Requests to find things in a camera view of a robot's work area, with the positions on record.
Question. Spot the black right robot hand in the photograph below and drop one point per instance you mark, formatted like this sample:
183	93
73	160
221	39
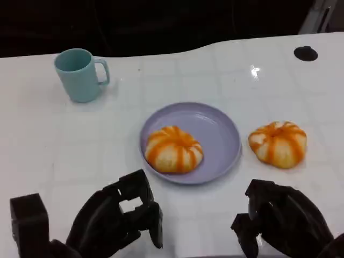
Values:
293	220

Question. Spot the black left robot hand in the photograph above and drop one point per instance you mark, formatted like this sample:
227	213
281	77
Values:
104	220

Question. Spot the orange and white bread roll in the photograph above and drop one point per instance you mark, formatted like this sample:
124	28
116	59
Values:
278	146
174	150

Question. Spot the lilac plate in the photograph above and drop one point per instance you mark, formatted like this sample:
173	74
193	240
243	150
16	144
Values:
215	134

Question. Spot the pale green mug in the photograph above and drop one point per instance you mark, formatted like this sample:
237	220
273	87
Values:
78	80

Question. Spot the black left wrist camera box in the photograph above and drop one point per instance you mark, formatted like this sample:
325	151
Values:
29	223

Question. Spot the grey white frame post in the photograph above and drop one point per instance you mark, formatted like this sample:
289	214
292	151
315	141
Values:
319	17

